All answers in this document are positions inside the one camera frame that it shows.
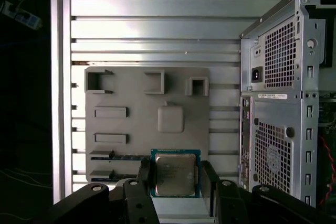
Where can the white blue power strip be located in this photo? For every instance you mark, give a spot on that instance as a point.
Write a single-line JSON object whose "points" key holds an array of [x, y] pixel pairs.
{"points": [[25, 18]]}

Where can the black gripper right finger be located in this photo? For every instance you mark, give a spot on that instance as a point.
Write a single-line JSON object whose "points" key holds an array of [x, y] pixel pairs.
{"points": [[228, 203]]}

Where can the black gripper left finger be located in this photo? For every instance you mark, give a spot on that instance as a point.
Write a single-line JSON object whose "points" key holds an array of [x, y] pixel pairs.
{"points": [[139, 203]]}

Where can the silver CPU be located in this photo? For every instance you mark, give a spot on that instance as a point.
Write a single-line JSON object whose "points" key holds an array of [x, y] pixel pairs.
{"points": [[174, 174]]}

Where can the grey parts rack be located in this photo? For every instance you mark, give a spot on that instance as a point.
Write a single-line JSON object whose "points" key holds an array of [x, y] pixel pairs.
{"points": [[136, 98]]}

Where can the black open PC case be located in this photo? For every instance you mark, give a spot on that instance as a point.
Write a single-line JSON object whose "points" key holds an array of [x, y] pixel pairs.
{"points": [[275, 108]]}

